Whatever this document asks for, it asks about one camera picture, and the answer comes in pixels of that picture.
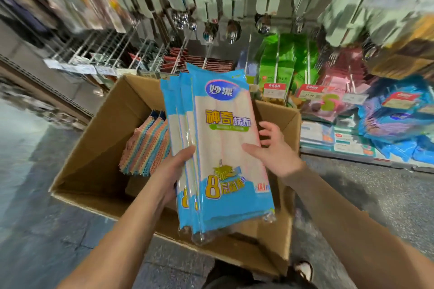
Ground person's left hand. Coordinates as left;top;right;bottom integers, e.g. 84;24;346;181
151;144;196;209

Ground person's right hand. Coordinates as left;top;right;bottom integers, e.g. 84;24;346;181
242;121;306;179

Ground colourful sponge packets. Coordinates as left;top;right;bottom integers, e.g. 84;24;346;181
118;111;172;178

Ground white cloth packets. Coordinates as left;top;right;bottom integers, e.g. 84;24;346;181
160;63;277;244

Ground brown cardboard box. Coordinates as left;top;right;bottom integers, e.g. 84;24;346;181
49;75;302;278

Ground person's right forearm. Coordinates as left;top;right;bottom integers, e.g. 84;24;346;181
281;163;434;289

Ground person's black shoe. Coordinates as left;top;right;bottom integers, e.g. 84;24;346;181
295;260;314;283

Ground person's grey trousers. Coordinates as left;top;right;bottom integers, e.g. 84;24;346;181
203;258;316;289

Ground hanging green packets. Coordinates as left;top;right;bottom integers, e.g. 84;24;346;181
245;31;321;105

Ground pink goods pile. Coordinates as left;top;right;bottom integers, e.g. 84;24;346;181
292;45;370;124

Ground dark red chopstick bundle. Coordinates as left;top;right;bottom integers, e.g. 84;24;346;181
161;47;237;75

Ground teal cloth packets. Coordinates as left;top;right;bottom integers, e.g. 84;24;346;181
298;75;434;168

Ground row of white price tags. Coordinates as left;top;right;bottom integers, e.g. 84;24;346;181
0;0;434;78

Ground grey chopstick display rack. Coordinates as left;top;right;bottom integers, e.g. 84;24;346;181
0;0;434;171

